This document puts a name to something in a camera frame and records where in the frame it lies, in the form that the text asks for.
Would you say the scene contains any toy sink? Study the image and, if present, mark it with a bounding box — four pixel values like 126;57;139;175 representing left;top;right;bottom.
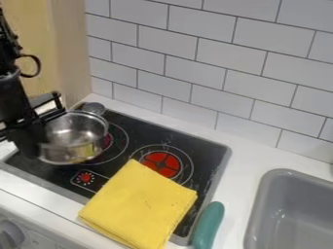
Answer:
241;167;333;249

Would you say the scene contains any beige wooden board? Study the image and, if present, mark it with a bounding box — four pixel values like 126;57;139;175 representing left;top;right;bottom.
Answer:
0;0;94;109

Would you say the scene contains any yellow cloth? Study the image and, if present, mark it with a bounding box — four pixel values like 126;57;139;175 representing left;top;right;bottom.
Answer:
76;158;200;249

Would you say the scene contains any small silver can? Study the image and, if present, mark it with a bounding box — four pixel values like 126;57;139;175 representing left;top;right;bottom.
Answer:
80;101;108;117

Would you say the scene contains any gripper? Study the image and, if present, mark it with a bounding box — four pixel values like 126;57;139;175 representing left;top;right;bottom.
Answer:
0;67;68;160

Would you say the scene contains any silver pot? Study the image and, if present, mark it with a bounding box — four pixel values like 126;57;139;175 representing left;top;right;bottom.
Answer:
36;110;111;166

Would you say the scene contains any toy stove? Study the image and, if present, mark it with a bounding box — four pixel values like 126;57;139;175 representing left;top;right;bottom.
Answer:
0;101;235;247

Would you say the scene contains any teal green toy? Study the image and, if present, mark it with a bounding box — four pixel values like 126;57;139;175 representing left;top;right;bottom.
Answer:
191;200;227;249

